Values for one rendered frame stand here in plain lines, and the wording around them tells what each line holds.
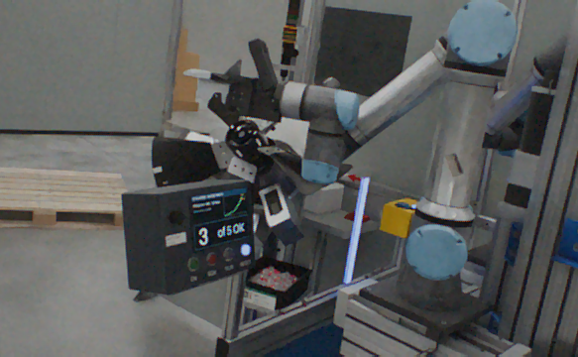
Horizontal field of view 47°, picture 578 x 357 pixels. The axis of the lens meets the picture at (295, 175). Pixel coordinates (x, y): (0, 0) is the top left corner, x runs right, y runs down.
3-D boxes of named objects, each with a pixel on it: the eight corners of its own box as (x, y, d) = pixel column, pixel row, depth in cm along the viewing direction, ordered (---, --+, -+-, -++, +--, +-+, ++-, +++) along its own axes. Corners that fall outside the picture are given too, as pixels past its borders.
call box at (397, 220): (401, 226, 227) (406, 196, 225) (427, 235, 222) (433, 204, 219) (378, 234, 214) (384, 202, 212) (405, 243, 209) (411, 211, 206)
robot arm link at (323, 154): (343, 178, 144) (351, 128, 141) (332, 188, 133) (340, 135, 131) (308, 171, 146) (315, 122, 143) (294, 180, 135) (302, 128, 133)
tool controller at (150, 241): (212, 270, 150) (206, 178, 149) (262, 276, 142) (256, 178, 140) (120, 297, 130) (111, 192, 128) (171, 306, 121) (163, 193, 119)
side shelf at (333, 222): (305, 204, 288) (306, 197, 287) (376, 229, 268) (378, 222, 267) (271, 212, 269) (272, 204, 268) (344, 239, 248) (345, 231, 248)
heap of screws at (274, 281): (261, 278, 205) (263, 263, 203) (302, 291, 200) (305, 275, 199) (233, 297, 187) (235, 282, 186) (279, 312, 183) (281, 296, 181)
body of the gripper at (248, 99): (219, 112, 136) (275, 122, 133) (226, 70, 135) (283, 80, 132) (232, 113, 143) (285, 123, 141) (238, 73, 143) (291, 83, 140)
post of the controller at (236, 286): (228, 332, 157) (239, 255, 152) (238, 337, 155) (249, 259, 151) (220, 336, 155) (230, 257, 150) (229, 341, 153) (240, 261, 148)
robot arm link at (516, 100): (575, 49, 165) (464, 157, 202) (607, 54, 169) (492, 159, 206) (557, 15, 170) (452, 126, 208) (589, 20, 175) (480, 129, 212)
